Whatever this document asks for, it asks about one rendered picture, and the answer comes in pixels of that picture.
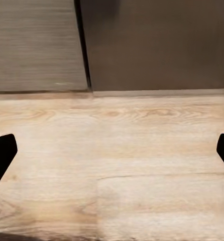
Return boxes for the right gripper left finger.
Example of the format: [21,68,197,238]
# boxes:
[0,134,18,180]

